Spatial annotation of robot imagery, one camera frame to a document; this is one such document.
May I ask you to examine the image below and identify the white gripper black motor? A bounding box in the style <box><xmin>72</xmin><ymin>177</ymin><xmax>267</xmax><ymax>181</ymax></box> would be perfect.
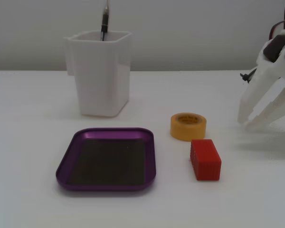
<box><xmin>237</xmin><ymin>22</ymin><xmax>285</xmax><ymax>131</ymax></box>

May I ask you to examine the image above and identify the red cube block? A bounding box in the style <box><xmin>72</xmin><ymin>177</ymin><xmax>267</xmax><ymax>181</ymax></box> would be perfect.
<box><xmin>189</xmin><ymin>139</ymin><xmax>222</xmax><ymax>181</ymax></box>

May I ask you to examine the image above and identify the yellow tape roll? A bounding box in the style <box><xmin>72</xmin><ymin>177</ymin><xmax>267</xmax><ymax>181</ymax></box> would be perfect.
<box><xmin>170</xmin><ymin>112</ymin><xmax>207</xmax><ymax>143</ymax></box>

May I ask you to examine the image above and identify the white plastic pen holder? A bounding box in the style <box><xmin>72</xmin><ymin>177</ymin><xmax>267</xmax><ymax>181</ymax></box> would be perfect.
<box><xmin>63</xmin><ymin>30</ymin><xmax>133</xmax><ymax>117</ymax></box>

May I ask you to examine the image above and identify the black ballpoint pen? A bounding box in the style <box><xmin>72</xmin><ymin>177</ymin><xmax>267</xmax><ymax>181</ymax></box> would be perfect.
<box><xmin>100</xmin><ymin>0</ymin><xmax>110</xmax><ymax>41</ymax></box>

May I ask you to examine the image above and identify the purple metal tray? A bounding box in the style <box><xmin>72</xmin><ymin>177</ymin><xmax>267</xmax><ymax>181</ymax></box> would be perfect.
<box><xmin>55</xmin><ymin>127</ymin><xmax>157</xmax><ymax>192</ymax></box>

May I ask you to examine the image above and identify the black cable with connector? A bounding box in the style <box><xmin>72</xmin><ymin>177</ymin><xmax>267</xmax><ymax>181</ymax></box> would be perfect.
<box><xmin>239</xmin><ymin>72</ymin><xmax>253</xmax><ymax>84</ymax></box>

